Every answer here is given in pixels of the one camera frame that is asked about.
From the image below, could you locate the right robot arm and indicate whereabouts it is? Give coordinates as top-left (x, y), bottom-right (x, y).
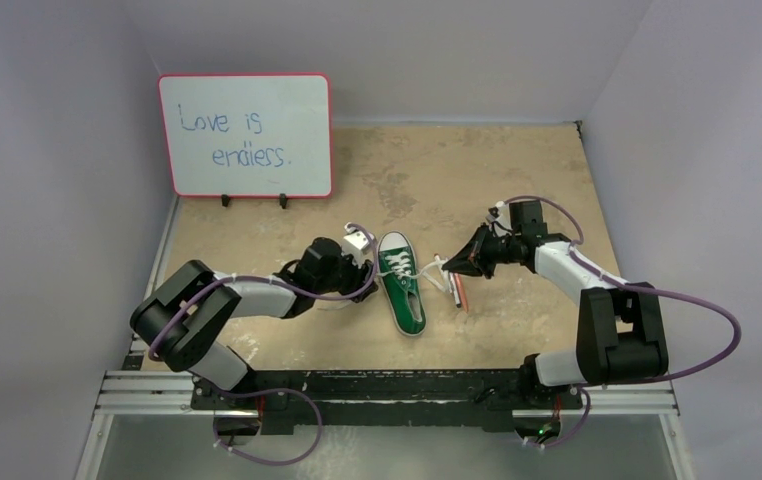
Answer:
top-left (442, 195), bottom-right (669, 407)

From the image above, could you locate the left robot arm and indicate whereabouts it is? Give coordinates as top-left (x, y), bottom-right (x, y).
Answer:
top-left (129, 231), bottom-right (377, 409)

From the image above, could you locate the white marker pen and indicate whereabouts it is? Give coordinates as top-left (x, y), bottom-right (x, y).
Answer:
top-left (434, 253), bottom-right (452, 294)

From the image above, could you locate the red framed whiteboard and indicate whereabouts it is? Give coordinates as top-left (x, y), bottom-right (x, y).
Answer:
top-left (157, 72), bottom-right (334, 198)

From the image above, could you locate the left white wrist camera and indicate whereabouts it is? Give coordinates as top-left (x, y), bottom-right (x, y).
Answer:
top-left (340, 223), bottom-right (374, 266)

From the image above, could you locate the white shoelace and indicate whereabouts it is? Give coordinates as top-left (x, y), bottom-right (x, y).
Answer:
top-left (378, 249), bottom-right (446, 293)

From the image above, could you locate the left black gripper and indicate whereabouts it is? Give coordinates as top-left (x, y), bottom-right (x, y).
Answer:
top-left (314, 247), bottom-right (376, 302)

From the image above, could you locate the black aluminium base frame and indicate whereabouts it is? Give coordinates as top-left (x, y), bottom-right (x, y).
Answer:
top-left (76, 198), bottom-right (697, 480)

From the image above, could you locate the grey marker pen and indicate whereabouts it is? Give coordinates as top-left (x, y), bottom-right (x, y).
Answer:
top-left (448, 272), bottom-right (463, 309)

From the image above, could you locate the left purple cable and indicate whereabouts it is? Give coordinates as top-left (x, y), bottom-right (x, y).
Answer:
top-left (147, 222), bottom-right (381, 466)

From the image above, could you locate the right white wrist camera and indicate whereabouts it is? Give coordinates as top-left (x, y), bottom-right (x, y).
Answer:
top-left (486, 201), bottom-right (513, 236)

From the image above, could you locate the orange marker pen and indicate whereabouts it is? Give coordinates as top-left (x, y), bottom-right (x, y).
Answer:
top-left (451, 273), bottom-right (469, 312)

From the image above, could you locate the green canvas sneaker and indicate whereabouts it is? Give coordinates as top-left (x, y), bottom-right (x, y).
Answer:
top-left (378, 231), bottom-right (427, 336)

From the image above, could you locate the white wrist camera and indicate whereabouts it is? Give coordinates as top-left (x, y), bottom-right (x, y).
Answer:
top-left (340, 223), bottom-right (374, 266)
top-left (486, 201), bottom-right (513, 236)

